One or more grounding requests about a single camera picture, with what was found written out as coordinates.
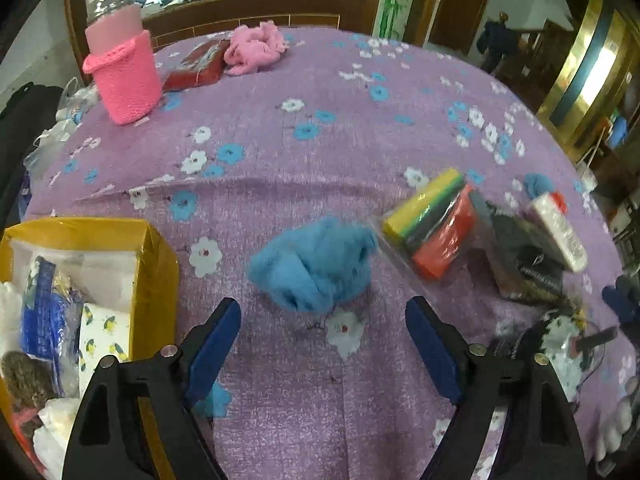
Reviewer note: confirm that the dark plastic packet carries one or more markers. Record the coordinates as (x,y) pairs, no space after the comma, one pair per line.
(520,255)

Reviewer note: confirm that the pack of coloured sponges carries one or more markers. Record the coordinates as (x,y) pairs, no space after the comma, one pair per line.
(430,225)

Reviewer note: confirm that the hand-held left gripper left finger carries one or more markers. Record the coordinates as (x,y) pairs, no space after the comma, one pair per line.
(212,355)

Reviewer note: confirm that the blue plastic packet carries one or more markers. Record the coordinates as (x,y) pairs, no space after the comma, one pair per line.
(42,310)

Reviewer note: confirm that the light blue fluffy cloth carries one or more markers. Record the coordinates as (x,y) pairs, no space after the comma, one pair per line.
(310,265)

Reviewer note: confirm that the pink sleeved plastic bottle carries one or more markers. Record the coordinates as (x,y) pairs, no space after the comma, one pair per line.
(112,30)

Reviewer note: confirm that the wooden door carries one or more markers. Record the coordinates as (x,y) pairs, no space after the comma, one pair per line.
(460,5)

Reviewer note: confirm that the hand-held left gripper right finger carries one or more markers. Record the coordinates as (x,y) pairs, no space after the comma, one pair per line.
(432,355)

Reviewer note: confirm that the purple floral blanket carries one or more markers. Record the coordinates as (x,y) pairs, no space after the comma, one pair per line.
(325,135)

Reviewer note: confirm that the pile of clear plastic bags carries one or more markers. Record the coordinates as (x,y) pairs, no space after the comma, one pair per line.
(65,110)

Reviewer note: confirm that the lemon print white packet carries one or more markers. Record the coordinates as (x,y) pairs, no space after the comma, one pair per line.
(107,330)

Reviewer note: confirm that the dark blue cloth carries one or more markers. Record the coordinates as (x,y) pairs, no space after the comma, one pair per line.
(620,295)

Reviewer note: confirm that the yellow taped white box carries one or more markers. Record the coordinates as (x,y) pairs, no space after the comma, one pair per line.
(155,280)

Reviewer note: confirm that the white fluffy soft item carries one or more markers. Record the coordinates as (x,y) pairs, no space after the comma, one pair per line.
(55,415)

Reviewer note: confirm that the pink knitted basket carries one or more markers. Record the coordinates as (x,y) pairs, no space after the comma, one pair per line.
(125,85)

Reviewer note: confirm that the brown fluffy soft item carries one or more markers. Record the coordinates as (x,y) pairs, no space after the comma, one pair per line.
(27,375)

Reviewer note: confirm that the gold metal frame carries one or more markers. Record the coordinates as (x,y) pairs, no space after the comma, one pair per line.
(575,75)

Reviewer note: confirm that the wooden headboard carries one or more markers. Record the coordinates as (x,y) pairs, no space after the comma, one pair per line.
(240,12)

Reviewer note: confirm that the red soft item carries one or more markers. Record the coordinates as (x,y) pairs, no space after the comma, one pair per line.
(25,417)

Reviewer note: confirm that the white tube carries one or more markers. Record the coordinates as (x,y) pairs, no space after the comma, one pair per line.
(557,230)

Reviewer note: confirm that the pink fluffy cloth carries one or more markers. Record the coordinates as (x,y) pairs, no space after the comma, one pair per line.
(252,50)

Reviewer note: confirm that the red plastic packet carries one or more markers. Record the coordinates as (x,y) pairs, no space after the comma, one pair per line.
(195,70)

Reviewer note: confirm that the black bag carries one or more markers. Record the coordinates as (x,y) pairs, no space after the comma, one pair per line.
(20,135)

